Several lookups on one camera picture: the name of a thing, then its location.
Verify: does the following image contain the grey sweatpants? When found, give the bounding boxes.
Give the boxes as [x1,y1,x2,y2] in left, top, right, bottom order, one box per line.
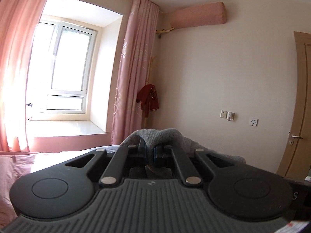
[120,128,247,178]

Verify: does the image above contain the wooden coat rack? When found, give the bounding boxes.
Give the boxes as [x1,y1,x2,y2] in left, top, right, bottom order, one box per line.
[141,57,156,129]

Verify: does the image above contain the red garment on rack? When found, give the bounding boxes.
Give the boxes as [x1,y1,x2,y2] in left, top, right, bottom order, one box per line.
[136,84,159,118]

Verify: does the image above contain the pink bed cover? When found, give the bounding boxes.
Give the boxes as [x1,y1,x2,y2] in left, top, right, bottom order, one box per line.
[0,145,121,228]

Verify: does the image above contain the wooden door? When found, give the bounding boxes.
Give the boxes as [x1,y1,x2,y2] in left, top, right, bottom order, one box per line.
[277,32,310,180]

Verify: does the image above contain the pink right curtain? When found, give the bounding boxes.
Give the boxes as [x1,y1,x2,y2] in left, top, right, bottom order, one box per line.
[111,0,159,145]

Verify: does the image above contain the pink curtain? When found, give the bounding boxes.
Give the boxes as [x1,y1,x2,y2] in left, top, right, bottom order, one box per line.
[111,0,159,145]
[1,0,47,151]

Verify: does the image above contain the pink covered air conditioner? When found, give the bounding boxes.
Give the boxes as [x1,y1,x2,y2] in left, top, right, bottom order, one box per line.
[169,2,227,29]

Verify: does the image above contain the pink left curtain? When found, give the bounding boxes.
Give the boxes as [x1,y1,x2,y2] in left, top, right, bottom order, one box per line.
[1,0,47,151]

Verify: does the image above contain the white wall plug adapter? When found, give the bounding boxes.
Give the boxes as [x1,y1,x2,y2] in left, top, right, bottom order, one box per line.
[226,111,235,121]

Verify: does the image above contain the white wall socket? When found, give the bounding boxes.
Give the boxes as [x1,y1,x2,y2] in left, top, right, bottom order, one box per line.
[249,118,258,127]

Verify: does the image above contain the silver door handle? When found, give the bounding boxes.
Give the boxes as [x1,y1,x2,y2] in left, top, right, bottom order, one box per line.
[288,134,303,146]

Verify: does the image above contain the white window frame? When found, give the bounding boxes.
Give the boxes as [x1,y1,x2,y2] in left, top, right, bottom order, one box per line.
[26,21,97,114]

